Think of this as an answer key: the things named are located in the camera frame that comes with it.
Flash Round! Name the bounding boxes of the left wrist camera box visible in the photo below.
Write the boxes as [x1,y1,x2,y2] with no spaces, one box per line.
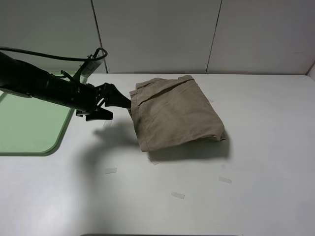
[73,48,103,83]

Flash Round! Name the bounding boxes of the green plastic tray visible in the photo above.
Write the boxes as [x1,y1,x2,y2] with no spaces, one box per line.
[0,71,89,157]

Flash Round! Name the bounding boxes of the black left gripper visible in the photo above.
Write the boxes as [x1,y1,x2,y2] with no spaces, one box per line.
[75,83,131,121]

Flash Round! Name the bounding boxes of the khaki shorts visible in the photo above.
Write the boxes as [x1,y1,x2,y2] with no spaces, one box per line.
[129,75,226,152]

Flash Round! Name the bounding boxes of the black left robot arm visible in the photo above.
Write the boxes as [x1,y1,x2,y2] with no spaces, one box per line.
[0,47,131,121]

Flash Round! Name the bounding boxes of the clear tape piece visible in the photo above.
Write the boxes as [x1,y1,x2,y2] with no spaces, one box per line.
[219,176,232,184]
[148,157,159,165]
[103,120,112,127]
[105,168,117,174]
[171,192,185,199]

